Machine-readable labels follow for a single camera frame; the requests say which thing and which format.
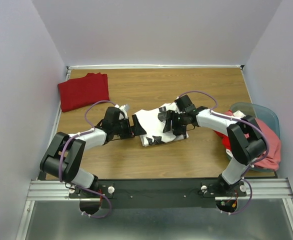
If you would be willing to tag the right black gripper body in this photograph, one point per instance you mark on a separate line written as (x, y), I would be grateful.
(179, 124)

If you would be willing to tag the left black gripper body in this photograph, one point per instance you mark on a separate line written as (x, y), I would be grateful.
(123, 128)

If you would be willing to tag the white t shirt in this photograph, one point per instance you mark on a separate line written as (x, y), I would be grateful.
(149, 121)

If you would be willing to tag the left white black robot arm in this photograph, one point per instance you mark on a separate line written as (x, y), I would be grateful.
(64, 154)

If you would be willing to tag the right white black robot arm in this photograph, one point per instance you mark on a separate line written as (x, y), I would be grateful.
(248, 143)

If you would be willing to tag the folded dark red t shirt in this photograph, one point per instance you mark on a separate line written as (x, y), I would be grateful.
(80, 92)

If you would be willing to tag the white garment in basket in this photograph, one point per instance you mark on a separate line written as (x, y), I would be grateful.
(238, 114)

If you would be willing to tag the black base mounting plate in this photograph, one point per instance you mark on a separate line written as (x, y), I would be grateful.
(158, 194)

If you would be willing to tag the teal laundry basket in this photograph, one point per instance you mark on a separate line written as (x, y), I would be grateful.
(257, 110)

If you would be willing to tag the pink t shirt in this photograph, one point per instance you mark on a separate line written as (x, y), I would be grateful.
(272, 159)

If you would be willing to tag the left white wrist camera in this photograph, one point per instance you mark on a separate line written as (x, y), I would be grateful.
(123, 111)

